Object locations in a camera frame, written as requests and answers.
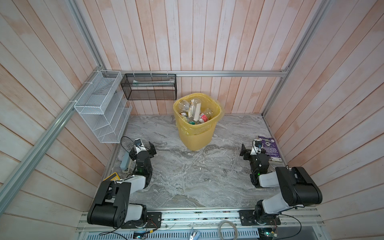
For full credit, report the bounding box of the red label clear bottle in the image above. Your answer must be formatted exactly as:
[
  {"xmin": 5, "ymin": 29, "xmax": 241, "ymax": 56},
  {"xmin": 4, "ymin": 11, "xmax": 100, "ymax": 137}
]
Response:
[{"xmin": 199, "ymin": 109, "xmax": 214, "ymax": 124}]

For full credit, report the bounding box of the oolong tea label bottle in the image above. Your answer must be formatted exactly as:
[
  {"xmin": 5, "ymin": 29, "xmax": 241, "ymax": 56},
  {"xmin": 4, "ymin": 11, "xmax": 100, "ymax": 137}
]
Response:
[{"xmin": 188, "ymin": 99, "xmax": 202, "ymax": 122}]

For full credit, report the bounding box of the crane label clear bottle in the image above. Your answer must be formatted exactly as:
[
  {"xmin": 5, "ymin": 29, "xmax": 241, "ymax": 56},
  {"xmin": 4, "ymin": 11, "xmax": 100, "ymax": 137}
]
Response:
[{"xmin": 177, "ymin": 100, "xmax": 190, "ymax": 114}]

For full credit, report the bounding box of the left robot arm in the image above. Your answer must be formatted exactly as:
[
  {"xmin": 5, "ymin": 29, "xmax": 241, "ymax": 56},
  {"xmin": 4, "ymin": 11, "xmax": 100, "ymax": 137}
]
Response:
[{"xmin": 87, "ymin": 139, "xmax": 157, "ymax": 229}]

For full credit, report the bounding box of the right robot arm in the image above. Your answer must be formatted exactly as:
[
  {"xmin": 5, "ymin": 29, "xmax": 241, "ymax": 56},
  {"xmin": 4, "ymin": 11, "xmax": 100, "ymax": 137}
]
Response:
[{"xmin": 239, "ymin": 140, "xmax": 323, "ymax": 226}]

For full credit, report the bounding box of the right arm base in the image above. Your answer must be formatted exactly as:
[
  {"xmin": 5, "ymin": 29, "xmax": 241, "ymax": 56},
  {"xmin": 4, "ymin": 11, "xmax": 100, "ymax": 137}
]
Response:
[{"xmin": 238, "ymin": 200, "xmax": 281, "ymax": 226}]

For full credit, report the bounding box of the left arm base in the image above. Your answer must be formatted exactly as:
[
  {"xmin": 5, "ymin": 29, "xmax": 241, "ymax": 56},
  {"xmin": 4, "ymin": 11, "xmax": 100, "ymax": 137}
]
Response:
[{"xmin": 121, "ymin": 204, "xmax": 162, "ymax": 229}]

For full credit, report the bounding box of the yellow ribbed trash bin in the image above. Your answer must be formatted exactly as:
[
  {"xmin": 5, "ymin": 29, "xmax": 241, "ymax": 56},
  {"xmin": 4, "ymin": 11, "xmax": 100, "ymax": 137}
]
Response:
[{"xmin": 173, "ymin": 93, "xmax": 225, "ymax": 151}]

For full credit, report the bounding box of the yellow plastic bin liner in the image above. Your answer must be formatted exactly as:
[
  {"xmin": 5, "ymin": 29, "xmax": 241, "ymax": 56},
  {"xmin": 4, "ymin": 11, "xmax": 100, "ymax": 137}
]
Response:
[{"xmin": 173, "ymin": 93, "xmax": 225, "ymax": 136}]

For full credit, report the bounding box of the purple paperback book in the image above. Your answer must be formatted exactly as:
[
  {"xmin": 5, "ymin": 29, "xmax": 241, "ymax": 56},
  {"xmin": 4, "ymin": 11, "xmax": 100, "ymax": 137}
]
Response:
[{"xmin": 259, "ymin": 136, "xmax": 283, "ymax": 163}]

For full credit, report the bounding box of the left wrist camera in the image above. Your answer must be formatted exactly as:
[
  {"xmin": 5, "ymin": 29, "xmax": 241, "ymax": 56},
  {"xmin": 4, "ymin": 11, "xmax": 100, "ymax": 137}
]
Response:
[{"xmin": 134, "ymin": 139, "xmax": 147, "ymax": 154}]

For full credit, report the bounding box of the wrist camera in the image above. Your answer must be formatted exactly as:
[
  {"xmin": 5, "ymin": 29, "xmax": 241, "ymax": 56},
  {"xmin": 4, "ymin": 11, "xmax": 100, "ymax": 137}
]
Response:
[
  {"xmin": 134, "ymin": 139, "xmax": 147, "ymax": 154},
  {"xmin": 251, "ymin": 139, "xmax": 266, "ymax": 155}
]

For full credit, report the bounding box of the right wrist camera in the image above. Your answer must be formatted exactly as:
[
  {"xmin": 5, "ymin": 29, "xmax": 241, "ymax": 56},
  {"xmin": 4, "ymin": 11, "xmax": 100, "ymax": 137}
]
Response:
[{"xmin": 251, "ymin": 139, "xmax": 266, "ymax": 155}]

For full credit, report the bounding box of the white wire mesh shelf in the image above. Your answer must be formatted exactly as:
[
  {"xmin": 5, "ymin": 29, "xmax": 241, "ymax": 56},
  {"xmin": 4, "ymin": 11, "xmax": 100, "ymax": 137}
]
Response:
[{"xmin": 75, "ymin": 71, "xmax": 133, "ymax": 144}]

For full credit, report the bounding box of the black mesh wall basket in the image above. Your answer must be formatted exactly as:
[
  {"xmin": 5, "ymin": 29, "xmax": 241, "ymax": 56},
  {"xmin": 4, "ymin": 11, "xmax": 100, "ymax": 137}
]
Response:
[{"xmin": 121, "ymin": 73, "xmax": 177, "ymax": 101}]

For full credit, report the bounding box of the coiled grey cable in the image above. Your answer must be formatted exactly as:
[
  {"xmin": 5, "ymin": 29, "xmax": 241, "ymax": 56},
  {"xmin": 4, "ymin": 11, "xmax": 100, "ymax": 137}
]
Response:
[{"xmin": 217, "ymin": 220, "xmax": 239, "ymax": 240}]

